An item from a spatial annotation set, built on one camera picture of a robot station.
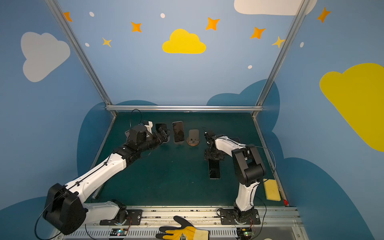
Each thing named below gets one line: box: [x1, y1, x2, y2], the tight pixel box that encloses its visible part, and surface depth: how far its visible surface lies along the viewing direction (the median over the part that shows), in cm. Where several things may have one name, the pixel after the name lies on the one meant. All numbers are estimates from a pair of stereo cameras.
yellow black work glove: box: [155, 215, 210, 240], surface depth 70 cm
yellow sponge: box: [263, 178, 281, 201], surface depth 82 cm
